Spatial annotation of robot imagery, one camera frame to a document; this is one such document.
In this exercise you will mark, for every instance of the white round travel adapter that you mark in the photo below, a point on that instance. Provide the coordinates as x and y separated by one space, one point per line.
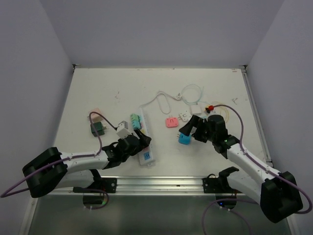
184 116

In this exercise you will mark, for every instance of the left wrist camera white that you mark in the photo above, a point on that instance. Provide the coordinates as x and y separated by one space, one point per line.
122 130

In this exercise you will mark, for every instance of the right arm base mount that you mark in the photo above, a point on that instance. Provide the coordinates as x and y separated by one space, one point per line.
212 184

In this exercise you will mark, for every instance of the beige cube socket adapter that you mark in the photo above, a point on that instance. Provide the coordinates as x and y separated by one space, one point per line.
95 115

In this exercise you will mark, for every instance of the dark green charger plug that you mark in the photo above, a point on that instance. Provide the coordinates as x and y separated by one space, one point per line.
97 129

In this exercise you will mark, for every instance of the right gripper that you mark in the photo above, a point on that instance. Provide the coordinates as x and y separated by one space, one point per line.
194 122

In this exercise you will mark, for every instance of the pink cube socket adapter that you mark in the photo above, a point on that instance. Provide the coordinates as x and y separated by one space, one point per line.
172 122

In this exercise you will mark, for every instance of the blue charger plug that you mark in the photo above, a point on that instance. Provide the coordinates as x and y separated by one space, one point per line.
183 139

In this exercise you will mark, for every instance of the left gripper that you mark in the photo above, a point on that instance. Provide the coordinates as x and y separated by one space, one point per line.
144 140

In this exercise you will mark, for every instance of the aluminium rail frame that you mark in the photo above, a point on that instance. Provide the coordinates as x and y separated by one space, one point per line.
156 205

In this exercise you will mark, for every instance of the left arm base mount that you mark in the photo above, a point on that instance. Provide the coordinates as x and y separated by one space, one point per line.
107 185

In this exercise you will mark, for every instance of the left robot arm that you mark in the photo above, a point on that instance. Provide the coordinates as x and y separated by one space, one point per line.
53 169

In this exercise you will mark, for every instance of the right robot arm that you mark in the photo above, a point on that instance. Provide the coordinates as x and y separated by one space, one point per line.
275 192

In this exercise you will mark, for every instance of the teal charger plug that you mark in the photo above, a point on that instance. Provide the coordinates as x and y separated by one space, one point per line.
136 125

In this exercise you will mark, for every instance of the white rectangular charger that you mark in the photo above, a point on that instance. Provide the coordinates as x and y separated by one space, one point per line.
195 109

